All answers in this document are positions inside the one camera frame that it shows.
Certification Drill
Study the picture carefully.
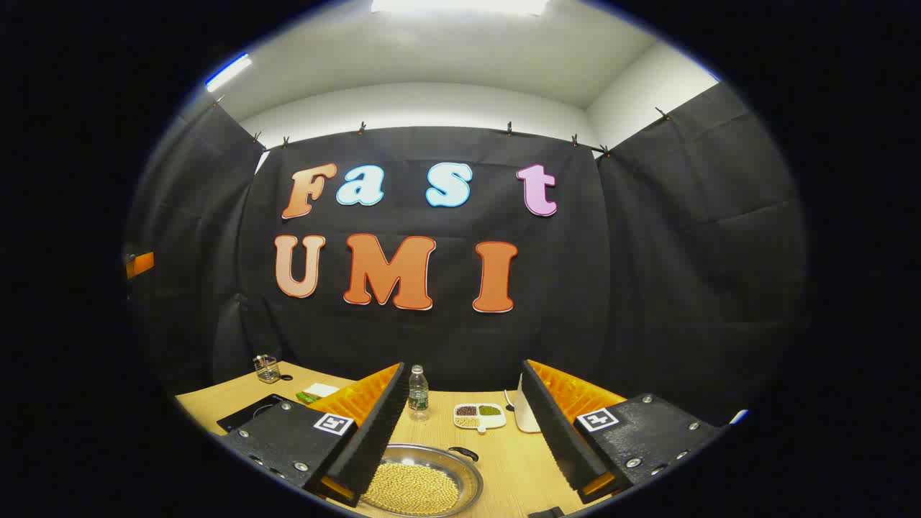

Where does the pile of yellow soybeans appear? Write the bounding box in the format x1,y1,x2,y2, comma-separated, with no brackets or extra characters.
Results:
362,462,460,516

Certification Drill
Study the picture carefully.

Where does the steel pot with black handles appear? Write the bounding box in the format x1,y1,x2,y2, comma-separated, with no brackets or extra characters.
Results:
360,442,484,518

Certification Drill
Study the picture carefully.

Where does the white divided bean dish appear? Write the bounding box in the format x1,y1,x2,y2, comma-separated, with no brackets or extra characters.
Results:
453,403,507,435

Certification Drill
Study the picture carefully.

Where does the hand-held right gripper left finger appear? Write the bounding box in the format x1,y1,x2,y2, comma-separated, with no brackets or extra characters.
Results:
216,362,408,508

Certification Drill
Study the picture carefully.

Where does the ceiling light panel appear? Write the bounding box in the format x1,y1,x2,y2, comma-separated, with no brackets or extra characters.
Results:
205,54,253,93
371,0,551,17

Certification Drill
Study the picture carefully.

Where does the clear plastic water bottle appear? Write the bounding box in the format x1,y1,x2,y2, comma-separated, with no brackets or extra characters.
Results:
408,364,430,422

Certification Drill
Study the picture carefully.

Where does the white toaster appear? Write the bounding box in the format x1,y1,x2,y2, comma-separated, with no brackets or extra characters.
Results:
513,373,542,434

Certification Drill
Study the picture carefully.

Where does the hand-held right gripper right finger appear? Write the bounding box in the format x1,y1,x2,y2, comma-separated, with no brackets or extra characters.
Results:
519,359,727,505

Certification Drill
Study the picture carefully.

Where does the black backdrop cloth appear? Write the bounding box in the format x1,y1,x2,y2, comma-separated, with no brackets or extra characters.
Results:
122,83,808,425

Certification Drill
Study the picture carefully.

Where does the black induction cooktop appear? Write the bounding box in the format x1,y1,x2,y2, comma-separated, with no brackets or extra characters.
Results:
216,394,292,434

